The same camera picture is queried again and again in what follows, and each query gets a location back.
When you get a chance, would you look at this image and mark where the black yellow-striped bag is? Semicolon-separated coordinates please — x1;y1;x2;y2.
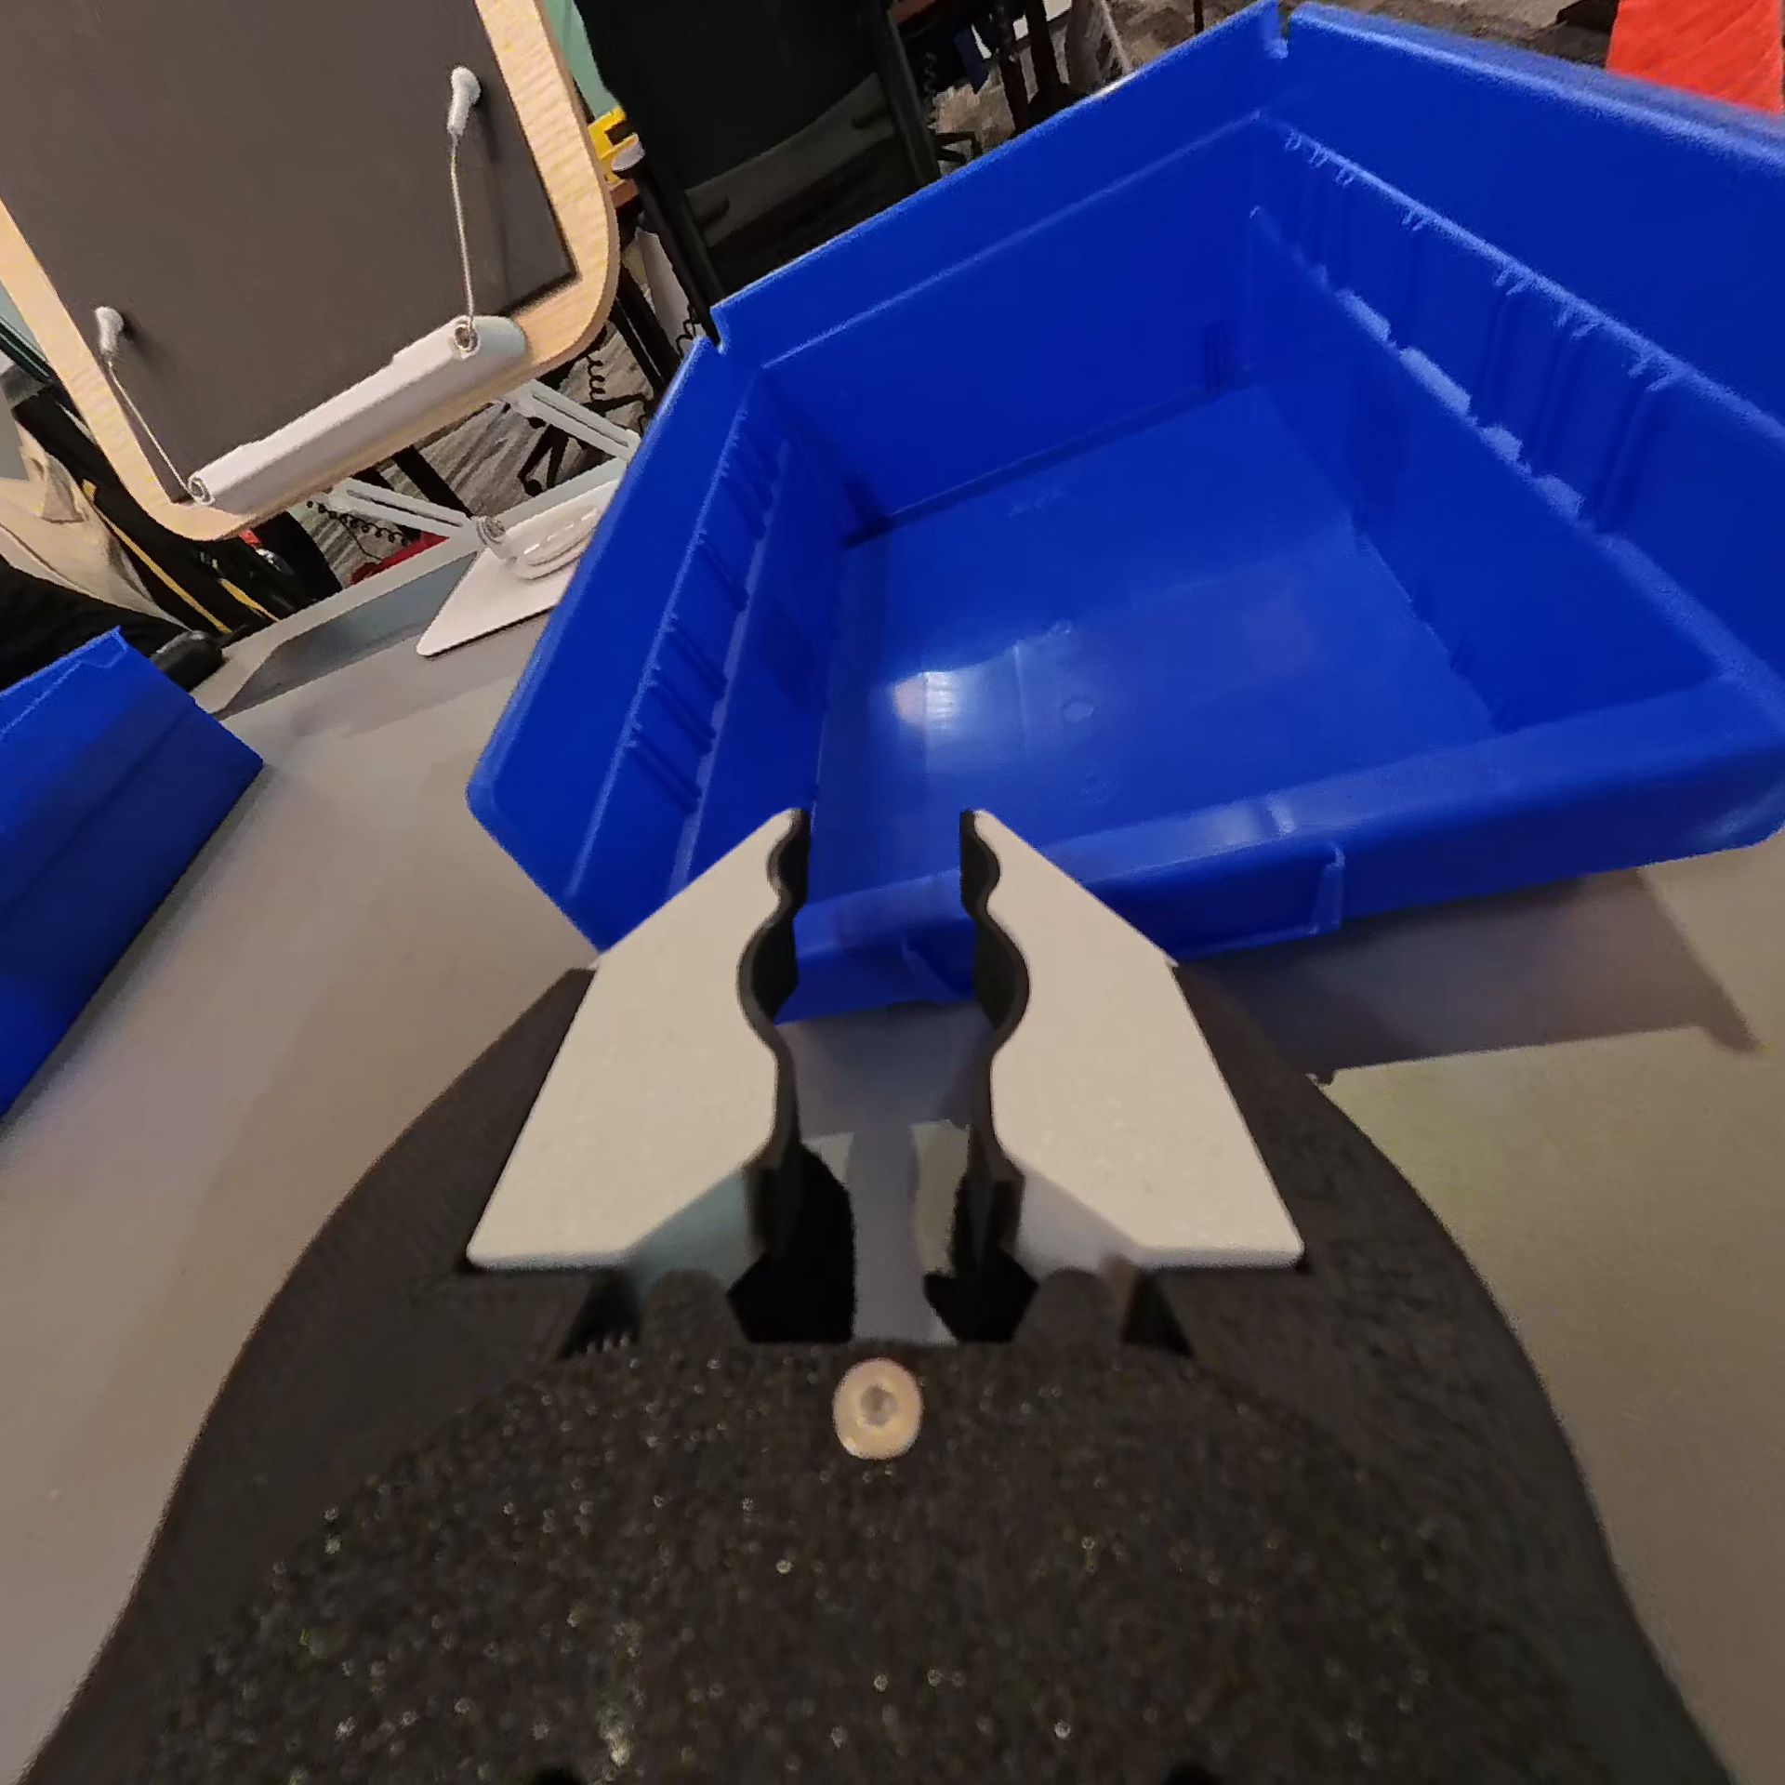
0;460;343;687

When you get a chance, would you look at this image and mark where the orange cloth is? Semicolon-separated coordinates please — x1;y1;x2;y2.
1602;0;1785;114

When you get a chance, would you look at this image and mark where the beige bag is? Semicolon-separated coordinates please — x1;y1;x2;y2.
0;419;92;596

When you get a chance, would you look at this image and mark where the black office chair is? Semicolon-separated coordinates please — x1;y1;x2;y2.
578;0;942;302

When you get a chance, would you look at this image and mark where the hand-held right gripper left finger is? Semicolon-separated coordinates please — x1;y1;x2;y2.
462;806;858;1345

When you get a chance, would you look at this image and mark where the blue plastic storage bin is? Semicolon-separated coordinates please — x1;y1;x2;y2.
0;626;267;1126
466;0;1785;1027

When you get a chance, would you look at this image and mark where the wood-rimmed dark board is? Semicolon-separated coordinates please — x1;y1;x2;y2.
0;0;624;544

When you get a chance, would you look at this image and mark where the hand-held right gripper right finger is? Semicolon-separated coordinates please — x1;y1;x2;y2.
922;806;1308;1345

